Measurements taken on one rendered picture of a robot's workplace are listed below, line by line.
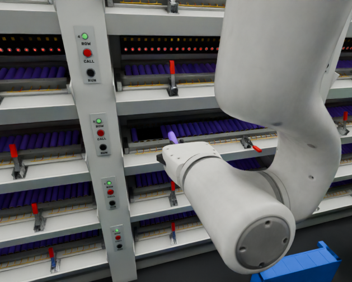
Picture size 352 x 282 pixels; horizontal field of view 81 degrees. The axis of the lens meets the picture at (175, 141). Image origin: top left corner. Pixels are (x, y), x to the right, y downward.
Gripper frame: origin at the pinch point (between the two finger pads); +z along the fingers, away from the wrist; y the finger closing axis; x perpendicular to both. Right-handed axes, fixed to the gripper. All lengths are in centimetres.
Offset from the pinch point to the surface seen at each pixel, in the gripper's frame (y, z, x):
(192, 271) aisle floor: -9, 20, 62
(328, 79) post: -55, 11, -14
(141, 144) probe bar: 7.3, 18.3, 3.7
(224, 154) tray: -19.7, 14.5, 9.3
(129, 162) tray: 11.5, 15.5, 8.1
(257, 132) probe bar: -34.5, 18.0, 4.0
